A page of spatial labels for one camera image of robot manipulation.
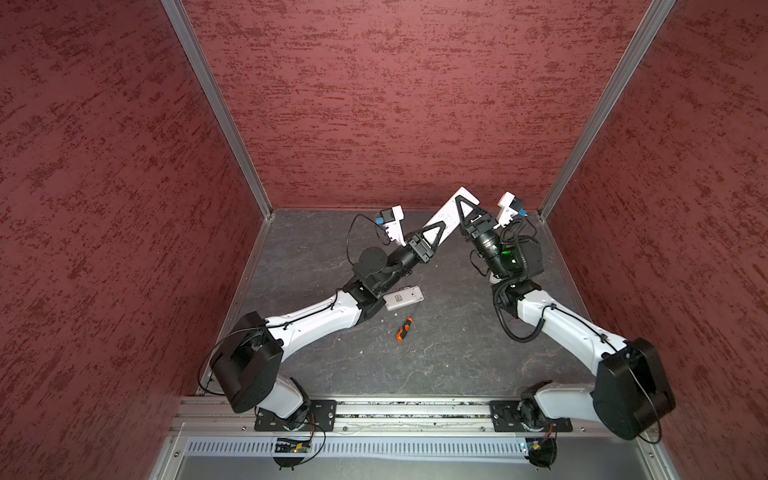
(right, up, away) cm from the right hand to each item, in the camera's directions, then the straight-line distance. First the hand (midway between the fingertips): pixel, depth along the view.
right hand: (448, 203), depth 66 cm
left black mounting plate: (-31, -54, +8) cm, 63 cm away
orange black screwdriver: (-9, -35, +22) cm, 42 cm away
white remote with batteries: (-9, -27, +29) cm, 41 cm away
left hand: (0, -6, 0) cm, 6 cm away
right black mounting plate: (+16, -54, +8) cm, 57 cm away
